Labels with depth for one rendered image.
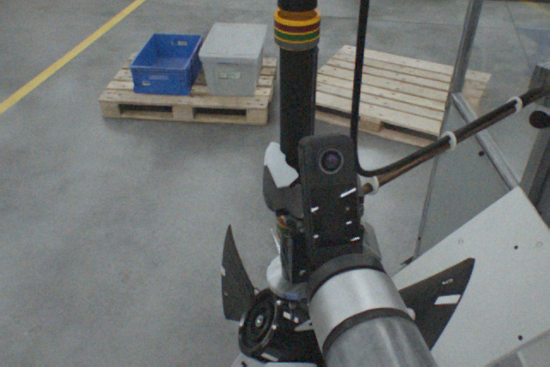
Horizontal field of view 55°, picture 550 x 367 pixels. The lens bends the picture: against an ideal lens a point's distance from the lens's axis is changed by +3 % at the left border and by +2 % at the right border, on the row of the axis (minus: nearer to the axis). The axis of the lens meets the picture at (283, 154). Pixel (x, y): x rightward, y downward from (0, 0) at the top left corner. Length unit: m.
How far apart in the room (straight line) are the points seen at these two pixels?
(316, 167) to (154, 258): 2.37
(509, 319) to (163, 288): 1.93
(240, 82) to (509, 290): 2.92
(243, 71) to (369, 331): 3.28
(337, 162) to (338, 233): 0.06
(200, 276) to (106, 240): 0.58
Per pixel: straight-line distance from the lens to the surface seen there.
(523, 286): 0.96
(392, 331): 0.39
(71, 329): 2.61
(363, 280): 0.42
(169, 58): 4.34
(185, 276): 2.66
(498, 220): 1.04
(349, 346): 0.39
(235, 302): 1.21
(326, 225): 0.44
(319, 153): 0.43
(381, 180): 0.72
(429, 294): 0.77
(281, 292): 0.68
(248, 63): 3.56
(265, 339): 0.89
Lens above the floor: 1.98
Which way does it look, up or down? 36 degrees down
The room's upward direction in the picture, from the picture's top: straight up
